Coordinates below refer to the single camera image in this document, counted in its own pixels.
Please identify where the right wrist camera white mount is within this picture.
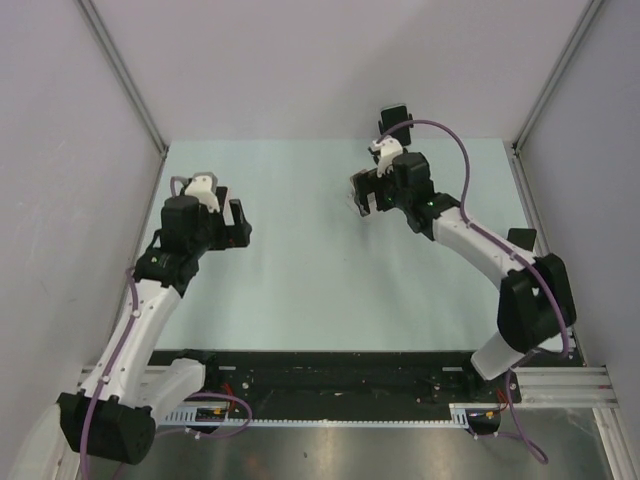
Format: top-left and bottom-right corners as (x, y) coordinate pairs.
(369, 136), (404, 177)

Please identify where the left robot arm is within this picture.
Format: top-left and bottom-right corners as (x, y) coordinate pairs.
(57, 187), (252, 468)

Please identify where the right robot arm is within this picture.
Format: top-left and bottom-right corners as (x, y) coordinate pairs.
(351, 153), (577, 401)

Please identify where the aluminium front rail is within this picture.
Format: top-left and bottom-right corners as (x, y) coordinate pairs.
(80, 359), (616, 415)

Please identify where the phone in black clamp stand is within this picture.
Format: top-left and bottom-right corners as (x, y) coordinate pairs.
(380, 103), (414, 146)

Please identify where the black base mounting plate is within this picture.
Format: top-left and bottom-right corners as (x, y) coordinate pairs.
(102, 349), (586, 421)

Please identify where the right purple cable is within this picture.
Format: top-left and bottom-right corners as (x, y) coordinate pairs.
(377, 119), (574, 464)

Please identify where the pink phone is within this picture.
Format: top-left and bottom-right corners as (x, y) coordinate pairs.
(216, 186), (233, 225)

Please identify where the left aluminium corner post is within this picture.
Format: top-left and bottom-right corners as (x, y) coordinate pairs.
(74, 0), (169, 159)

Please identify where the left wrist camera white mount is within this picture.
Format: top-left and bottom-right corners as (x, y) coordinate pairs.
(184, 172), (220, 213)

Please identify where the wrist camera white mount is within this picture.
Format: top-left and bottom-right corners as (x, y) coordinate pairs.
(369, 136), (404, 177)
(184, 172), (220, 213)

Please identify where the white slotted cable duct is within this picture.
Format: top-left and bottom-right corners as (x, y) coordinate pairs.
(164, 402), (501, 430)

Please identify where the aluminium corner post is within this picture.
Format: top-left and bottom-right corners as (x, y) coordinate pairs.
(74, 0), (169, 159)
(514, 0), (604, 151)

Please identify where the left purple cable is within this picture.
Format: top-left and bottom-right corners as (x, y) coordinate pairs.
(79, 174), (254, 480)

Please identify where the black folding phone stand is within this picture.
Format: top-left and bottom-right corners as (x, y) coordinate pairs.
(507, 228), (537, 252)

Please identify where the right aluminium corner post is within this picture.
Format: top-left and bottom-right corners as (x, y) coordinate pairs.
(514, 0), (604, 151)

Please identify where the purple cable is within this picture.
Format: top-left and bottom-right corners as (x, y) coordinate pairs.
(377, 119), (574, 464)
(79, 174), (254, 480)

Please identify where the white folding phone stand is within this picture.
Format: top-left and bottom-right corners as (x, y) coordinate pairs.
(346, 185), (369, 218)

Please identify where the black round-base clamp stand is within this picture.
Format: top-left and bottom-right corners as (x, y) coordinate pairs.
(375, 112), (415, 161)

